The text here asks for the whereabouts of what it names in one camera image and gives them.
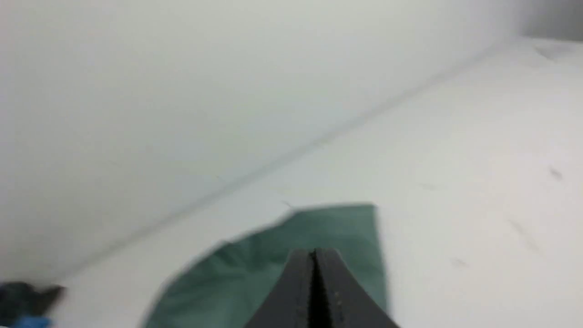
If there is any blue garment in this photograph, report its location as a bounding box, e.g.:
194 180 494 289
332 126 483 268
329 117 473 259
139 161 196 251
7 316 53 328

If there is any dark grey garment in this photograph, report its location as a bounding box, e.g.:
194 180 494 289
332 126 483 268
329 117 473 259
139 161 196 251
0 282 66 325

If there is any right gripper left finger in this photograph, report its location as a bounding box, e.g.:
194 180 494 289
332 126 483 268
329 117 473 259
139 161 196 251
245 250 314 328

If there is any green long-sleeve top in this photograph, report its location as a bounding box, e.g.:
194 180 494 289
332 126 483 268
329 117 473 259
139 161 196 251
142 203 390 328

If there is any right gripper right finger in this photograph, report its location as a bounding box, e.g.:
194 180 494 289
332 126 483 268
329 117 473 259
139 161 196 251
314 248 398 328

